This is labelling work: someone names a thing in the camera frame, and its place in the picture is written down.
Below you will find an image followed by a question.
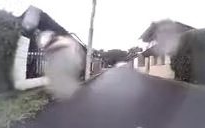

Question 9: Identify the group of distant trees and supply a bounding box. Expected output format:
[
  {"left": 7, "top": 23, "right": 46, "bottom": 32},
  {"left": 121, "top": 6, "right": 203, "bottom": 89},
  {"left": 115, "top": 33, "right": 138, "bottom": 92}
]
[{"left": 93, "top": 46, "right": 144, "bottom": 68}]

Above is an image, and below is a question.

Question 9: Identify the white car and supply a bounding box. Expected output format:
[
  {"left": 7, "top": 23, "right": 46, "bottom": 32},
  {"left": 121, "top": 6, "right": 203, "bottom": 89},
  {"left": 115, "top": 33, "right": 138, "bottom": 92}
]
[{"left": 113, "top": 60, "right": 129, "bottom": 69}]

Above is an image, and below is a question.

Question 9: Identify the tall utility pole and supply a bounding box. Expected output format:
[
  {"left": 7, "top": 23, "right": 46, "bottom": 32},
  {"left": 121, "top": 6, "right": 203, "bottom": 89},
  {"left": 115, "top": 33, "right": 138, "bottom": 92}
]
[{"left": 84, "top": 0, "right": 98, "bottom": 81}]

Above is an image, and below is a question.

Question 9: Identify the grey asphalt road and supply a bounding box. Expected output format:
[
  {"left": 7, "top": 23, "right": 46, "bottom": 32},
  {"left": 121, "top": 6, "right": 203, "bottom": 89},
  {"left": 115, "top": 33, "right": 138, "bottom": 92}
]
[{"left": 9, "top": 65, "right": 205, "bottom": 128}]

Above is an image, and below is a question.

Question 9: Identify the pale house with overhanging roof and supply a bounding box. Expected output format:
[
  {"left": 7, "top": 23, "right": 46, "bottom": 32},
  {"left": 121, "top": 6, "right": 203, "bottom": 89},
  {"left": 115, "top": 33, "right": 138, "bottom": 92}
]
[{"left": 128, "top": 18, "right": 196, "bottom": 80}]

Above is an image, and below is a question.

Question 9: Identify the house with dark roof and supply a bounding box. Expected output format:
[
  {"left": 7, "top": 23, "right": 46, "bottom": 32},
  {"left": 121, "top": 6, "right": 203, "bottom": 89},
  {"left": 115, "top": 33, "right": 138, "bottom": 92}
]
[{"left": 19, "top": 4, "right": 88, "bottom": 81}]

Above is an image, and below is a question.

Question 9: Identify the dark green hedge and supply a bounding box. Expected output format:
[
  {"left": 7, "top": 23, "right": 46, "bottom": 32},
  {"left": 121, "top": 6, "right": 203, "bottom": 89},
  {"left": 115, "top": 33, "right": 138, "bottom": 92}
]
[{"left": 169, "top": 27, "right": 205, "bottom": 86}]

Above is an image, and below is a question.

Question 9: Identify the grass verge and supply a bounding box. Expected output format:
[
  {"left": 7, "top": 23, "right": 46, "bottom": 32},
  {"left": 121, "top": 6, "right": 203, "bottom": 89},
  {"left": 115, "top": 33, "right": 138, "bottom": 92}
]
[{"left": 0, "top": 87, "right": 56, "bottom": 128}]

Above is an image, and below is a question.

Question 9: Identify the tall green hedge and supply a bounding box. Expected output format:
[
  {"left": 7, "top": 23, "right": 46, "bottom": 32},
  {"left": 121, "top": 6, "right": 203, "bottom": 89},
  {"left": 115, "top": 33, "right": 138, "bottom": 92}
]
[{"left": 0, "top": 1, "right": 25, "bottom": 94}]

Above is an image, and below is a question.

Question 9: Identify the white wall with metal gate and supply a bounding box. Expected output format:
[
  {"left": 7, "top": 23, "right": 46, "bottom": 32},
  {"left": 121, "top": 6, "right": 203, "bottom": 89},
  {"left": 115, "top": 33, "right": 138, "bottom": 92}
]
[{"left": 11, "top": 34, "right": 52, "bottom": 92}]

